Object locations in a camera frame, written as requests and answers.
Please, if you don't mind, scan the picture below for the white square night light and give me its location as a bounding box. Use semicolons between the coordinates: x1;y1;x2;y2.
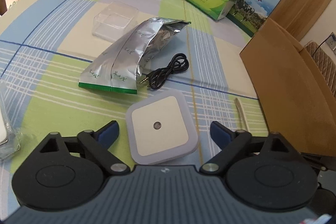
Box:
125;90;199;165

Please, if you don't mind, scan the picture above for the silver foil tea bag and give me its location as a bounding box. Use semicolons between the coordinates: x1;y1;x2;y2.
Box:
79;17;191;94

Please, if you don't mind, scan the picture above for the clear plastic case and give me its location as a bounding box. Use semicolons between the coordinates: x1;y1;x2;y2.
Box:
92;2;139;43

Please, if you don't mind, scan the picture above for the brown cardboard box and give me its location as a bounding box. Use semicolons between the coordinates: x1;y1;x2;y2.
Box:
240;19;335;157

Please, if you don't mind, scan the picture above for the clear plastic lid box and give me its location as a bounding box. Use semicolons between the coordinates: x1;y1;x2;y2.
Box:
0;80;21;161

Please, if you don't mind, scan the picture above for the plaid table cloth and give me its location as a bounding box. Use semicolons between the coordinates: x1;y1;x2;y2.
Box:
1;0;268;218

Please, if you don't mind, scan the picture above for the quilted brown chair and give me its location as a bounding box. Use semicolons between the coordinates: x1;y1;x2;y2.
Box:
304;41;336;97

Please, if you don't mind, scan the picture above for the blue milk carton box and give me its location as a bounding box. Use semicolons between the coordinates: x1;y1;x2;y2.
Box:
227;0;281;37

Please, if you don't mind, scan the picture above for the black audio cable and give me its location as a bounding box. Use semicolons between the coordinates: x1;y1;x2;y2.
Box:
139;53;190;90

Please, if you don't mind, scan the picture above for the white wall socket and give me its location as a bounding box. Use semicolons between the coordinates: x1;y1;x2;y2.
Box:
325;32;336;52

